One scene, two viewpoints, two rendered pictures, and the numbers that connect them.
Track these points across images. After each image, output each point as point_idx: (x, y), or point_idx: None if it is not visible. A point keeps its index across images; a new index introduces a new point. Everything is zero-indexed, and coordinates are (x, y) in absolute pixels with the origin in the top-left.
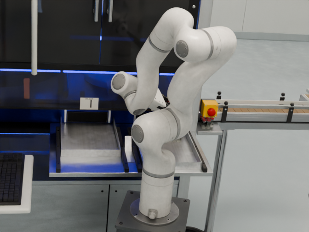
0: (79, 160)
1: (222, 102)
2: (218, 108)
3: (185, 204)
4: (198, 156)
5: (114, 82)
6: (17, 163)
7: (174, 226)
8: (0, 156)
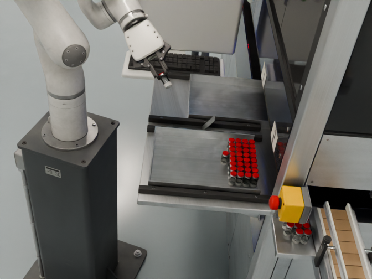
0: (179, 91)
1: (359, 254)
2: (346, 251)
3: (76, 160)
4: (165, 181)
5: None
6: (201, 69)
7: (36, 141)
8: (210, 58)
